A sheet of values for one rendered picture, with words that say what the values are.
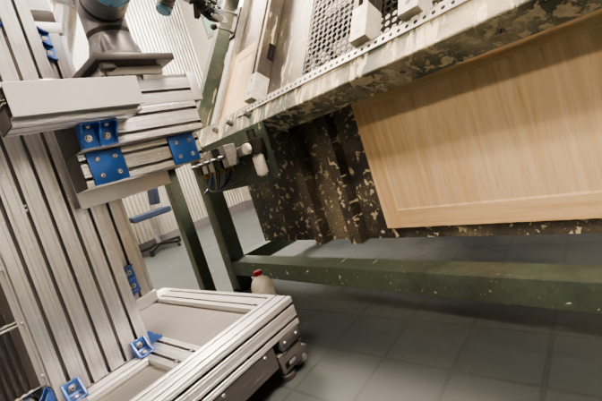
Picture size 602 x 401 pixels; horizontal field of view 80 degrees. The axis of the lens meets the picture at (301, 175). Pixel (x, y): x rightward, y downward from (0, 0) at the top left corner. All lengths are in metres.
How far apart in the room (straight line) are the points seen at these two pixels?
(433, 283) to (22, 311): 1.11
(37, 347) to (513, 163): 1.37
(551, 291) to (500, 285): 0.11
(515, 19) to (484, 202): 0.57
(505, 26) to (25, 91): 1.01
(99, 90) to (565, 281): 1.16
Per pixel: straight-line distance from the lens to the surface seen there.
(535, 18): 0.97
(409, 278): 1.25
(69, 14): 1.88
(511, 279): 1.11
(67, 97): 0.91
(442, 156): 1.29
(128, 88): 0.96
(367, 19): 1.19
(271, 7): 1.82
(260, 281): 1.63
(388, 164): 1.39
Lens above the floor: 0.67
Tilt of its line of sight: 4 degrees down
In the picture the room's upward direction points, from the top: 17 degrees counter-clockwise
